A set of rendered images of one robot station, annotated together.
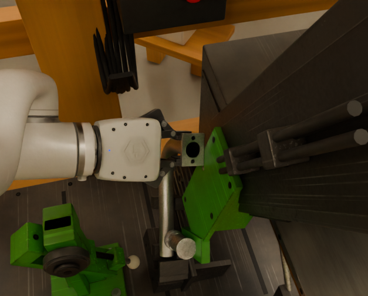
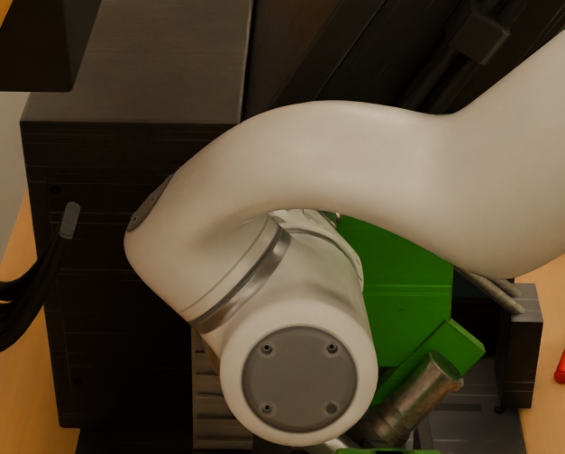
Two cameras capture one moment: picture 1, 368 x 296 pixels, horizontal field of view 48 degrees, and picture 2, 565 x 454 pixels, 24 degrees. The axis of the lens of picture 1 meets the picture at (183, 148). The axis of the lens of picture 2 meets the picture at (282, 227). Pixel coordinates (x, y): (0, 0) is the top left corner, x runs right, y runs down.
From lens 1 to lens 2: 82 cm
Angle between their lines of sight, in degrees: 54
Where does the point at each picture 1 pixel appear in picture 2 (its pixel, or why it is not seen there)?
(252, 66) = (133, 77)
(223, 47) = (49, 95)
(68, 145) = (328, 247)
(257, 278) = (445, 411)
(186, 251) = (451, 369)
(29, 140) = (323, 267)
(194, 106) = not seen: outside the picture
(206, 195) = (389, 241)
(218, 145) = not seen: hidden behind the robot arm
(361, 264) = not seen: hidden behind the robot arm
